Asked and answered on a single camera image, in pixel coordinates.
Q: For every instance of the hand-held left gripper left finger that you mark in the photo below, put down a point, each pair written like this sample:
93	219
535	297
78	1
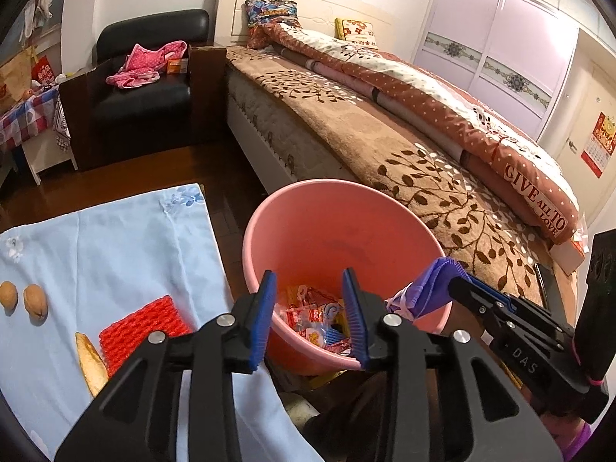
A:
262	317

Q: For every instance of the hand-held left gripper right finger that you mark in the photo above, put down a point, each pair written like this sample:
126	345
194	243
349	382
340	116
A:
353	317

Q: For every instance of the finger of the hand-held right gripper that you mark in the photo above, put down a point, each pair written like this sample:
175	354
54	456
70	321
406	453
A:
483	310
486	291

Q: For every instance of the purple plastic wrapper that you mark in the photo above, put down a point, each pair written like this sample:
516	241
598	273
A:
423	293

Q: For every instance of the pink plastic bucket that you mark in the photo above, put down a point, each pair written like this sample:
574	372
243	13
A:
313	231

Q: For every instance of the person's right forearm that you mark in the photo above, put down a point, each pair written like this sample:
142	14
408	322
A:
577	445

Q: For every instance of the pile of snack wrappers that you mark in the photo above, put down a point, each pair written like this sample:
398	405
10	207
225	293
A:
308	317

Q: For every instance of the black slim device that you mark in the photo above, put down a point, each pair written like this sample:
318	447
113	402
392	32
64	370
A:
543	284

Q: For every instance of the yellow plastic piece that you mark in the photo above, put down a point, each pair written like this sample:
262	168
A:
327	379

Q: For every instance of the white cardboard box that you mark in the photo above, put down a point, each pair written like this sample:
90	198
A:
570	255

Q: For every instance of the red foam fruit net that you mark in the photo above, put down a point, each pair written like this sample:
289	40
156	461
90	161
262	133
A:
144	322

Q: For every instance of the light blue floral cloth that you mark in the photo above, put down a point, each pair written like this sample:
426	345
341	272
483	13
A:
120	250

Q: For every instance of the brown leaf-pattern blanket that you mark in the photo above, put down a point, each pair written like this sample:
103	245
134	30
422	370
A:
385	154

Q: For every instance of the orange fruit peel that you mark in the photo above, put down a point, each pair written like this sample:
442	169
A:
90	361

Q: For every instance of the white bed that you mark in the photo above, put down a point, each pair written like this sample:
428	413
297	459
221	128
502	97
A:
260	125

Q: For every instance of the red and white dotted quilt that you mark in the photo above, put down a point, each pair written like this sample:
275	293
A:
433	96

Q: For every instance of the white door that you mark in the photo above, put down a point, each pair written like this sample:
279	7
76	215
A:
587	106

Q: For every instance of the brown walnut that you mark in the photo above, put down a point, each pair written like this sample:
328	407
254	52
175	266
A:
35	303
7	296

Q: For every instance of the black leather armchair wooden sides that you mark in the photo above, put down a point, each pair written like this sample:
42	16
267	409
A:
144	101

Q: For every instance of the lilac sliding-door wardrobe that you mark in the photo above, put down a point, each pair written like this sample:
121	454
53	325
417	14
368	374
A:
505	33

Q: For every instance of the small orange box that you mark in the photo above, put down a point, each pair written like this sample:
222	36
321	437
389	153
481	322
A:
177	66

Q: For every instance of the white side table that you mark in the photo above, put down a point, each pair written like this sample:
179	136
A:
48	154

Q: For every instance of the pink dotted clothing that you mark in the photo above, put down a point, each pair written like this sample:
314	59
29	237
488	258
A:
144	65

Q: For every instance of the yellow flowered pillow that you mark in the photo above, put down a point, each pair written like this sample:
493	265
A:
356	31

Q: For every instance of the colourful cartoon pillow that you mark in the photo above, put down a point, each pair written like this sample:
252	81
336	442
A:
272	14

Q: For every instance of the red blue checkered tablecloth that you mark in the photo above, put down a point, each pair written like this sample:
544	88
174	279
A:
24	115

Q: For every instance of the red box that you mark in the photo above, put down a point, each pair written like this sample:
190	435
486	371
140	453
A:
43	70

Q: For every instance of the brown paper bag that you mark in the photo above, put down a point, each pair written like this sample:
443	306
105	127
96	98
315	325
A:
14	79

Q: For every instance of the floral hanging garment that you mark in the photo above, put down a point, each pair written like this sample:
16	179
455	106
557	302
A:
41	7

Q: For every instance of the red wall calendar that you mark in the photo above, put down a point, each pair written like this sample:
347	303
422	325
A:
599	144

